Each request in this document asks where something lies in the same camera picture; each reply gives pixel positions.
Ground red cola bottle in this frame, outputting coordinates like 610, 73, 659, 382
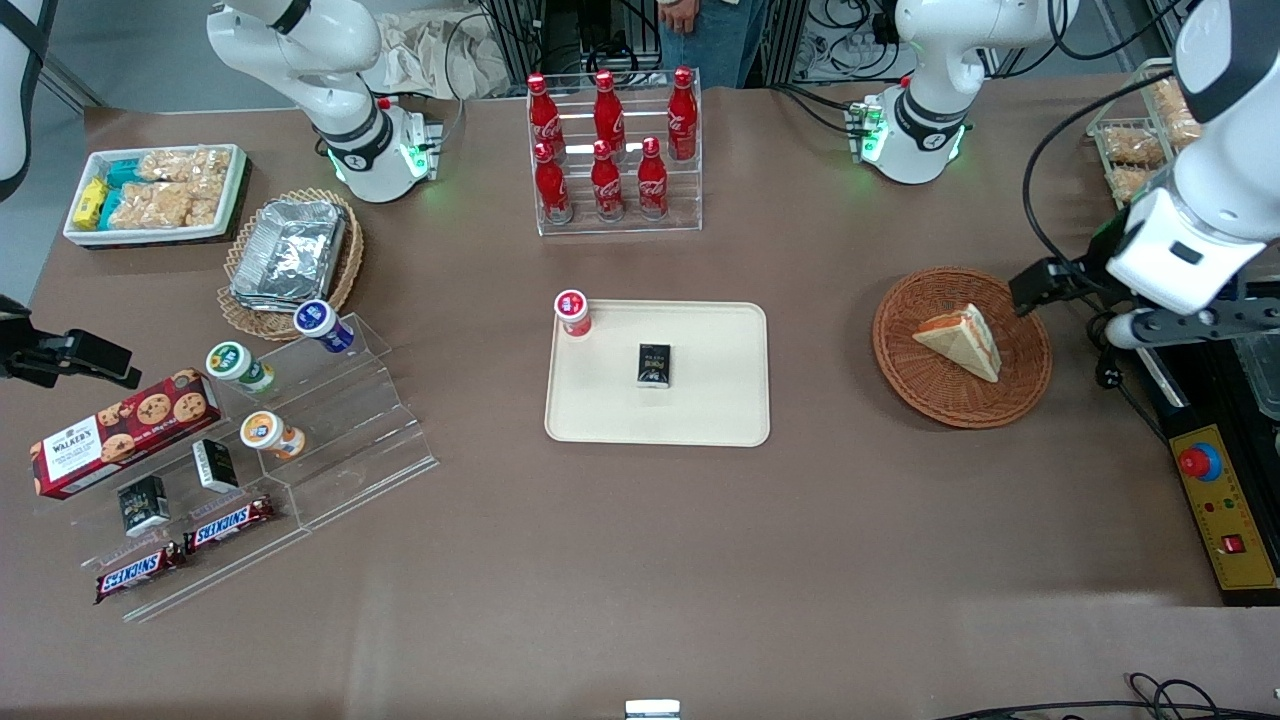
637, 137, 669, 220
591, 140, 626, 222
527, 73, 565, 151
533, 142, 573, 224
668, 66, 699, 161
594, 70, 627, 151

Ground orange-lidded small bottle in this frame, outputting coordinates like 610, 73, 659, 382
240, 411, 307, 461

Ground round brown wicker basket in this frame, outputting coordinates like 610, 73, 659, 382
873, 266, 1053, 429

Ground yellow emergency stop box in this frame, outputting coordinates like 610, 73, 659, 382
1170, 425, 1279, 593

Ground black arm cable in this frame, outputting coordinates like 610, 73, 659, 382
1022, 68, 1181, 269

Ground tangle of background cables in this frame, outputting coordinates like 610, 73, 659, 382
790, 0, 906, 79

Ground clear plastic container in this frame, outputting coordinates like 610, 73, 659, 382
1235, 335, 1280, 421

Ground stack of foil trays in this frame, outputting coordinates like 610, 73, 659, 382
230, 199, 348, 313

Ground clear acrylic bottle rack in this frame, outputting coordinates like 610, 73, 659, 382
528, 68, 703, 237

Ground brown chocolate bar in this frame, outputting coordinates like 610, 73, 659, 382
95, 543, 186, 605
183, 497, 276, 554

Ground red cookie box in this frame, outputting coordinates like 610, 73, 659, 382
30, 369, 223, 499

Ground person in blue jeans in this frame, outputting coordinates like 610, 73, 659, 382
658, 0, 767, 89

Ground triangle sandwich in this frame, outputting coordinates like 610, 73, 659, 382
912, 305, 1002, 383

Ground clear acrylic tiered stand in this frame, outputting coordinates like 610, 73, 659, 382
40, 312, 439, 623

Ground white wire basket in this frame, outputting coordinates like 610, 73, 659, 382
1088, 60, 1203, 209

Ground crumpled beige cloth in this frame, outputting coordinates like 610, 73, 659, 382
375, 15, 513, 101

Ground white rectangular snack tray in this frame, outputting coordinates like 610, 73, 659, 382
63, 144, 248, 247

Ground black equipment base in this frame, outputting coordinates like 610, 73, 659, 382
1140, 338, 1280, 607

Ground oval wicker basket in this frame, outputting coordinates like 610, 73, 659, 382
217, 188, 365, 342

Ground small black carton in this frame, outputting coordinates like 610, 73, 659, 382
192, 438, 240, 493
118, 475, 171, 538

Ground green-lidded small bottle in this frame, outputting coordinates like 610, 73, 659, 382
206, 341, 275, 393

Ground black floor cables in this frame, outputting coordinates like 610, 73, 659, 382
935, 672, 1280, 720

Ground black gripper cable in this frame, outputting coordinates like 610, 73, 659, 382
1093, 312, 1171, 443

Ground black metal frame rack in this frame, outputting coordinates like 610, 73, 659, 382
480, 0, 666, 89

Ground blue-lidded small bottle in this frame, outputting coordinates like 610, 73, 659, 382
293, 300, 356, 353

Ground red-lidded small bottle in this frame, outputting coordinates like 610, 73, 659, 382
555, 290, 593, 339

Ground cream plastic tray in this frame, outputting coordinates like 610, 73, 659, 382
545, 300, 771, 448

